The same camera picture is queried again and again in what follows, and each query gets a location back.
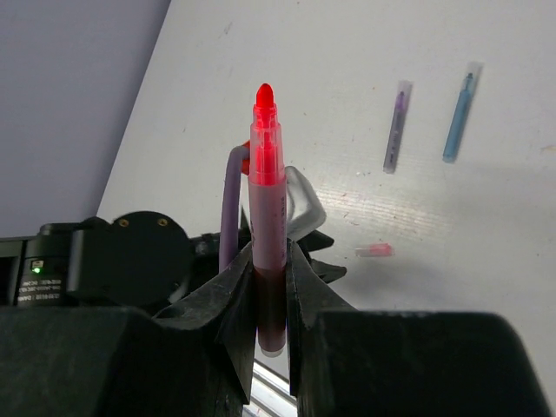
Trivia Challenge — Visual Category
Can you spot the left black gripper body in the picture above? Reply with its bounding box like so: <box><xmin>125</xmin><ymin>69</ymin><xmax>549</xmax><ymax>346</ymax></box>
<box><xmin>69</xmin><ymin>211</ymin><xmax>217</xmax><ymax>307</ymax></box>

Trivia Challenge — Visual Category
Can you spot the red pen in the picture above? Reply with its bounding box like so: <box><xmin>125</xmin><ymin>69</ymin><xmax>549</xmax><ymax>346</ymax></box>
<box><xmin>248</xmin><ymin>83</ymin><xmax>287</xmax><ymax>357</ymax></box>

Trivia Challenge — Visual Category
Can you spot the blue pen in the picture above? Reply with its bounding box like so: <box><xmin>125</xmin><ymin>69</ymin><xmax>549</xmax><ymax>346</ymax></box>
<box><xmin>442</xmin><ymin>62</ymin><xmax>483</xmax><ymax>163</ymax></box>

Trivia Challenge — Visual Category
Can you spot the red pen cap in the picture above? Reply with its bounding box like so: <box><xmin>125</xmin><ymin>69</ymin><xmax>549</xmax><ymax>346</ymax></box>
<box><xmin>354</xmin><ymin>242</ymin><xmax>394</xmax><ymax>258</ymax></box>

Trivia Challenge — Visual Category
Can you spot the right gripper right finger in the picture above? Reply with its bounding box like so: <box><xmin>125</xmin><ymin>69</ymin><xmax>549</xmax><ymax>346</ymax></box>
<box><xmin>286</xmin><ymin>242</ymin><xmax>551</xmax><ymax>416</ymax></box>

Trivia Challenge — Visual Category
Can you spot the aluminium rail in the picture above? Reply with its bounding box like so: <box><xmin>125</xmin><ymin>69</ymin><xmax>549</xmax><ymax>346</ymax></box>
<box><xmin>242</xmin><ymin>361</ymin><xmax>298</xmax><ymax>417</ymax></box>

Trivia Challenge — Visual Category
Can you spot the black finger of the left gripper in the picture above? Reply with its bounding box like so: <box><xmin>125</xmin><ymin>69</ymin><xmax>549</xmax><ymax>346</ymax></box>
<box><xmin>299</xmin><ymin>230</ymin><xmax>347</xmax><ymax>284</ymax></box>

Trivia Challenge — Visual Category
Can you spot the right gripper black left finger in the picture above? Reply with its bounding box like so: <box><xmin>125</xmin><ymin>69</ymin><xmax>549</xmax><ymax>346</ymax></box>
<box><xmin>1</xmin><ymin>247</ymin><xmax>255</xmax><ymax>416</ymax></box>

